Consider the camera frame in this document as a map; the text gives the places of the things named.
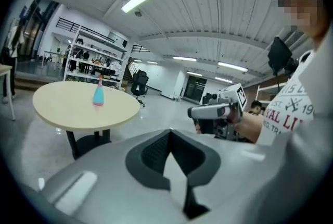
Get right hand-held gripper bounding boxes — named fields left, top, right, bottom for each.
left=187, top=83, right=248, bottom=142

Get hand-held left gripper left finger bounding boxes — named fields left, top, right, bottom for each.
left=39, top=129, right=184, bottom=224

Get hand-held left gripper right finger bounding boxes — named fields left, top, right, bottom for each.
left=170, top=129, right=287, bottom=224

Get person's right forearm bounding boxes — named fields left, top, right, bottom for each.
left=234, top=113, right=264, bottom=144

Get person's right hand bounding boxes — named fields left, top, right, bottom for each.
left=225, top=105, right=243, bottom=124

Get black office chair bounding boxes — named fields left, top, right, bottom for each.
left=130, top=69, right=149, bottom=107

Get white printed t-shirt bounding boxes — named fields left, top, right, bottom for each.
left=256, top=23, right=333, bottom=224

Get black staircase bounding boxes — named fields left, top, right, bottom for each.
left=122, top=44, right=138, bottom=83

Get white cloth pile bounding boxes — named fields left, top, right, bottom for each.
left=110, top=60, right=123, bottom=76

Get white shelving unit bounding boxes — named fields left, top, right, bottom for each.
left=63, top=25, right=131, bottom=89

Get person's head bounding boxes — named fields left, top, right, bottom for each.
left=270, top=0, right=333, bottom=39

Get wooden desk white legs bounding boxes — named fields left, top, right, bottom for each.
left=0, top=64, right=16, bottom=121

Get black mezzanine railing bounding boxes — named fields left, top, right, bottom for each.
left=56, top=17, right=117, bottom=44

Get black table pedestal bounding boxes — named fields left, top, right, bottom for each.
left=66, top=129, right=112, bottom=160

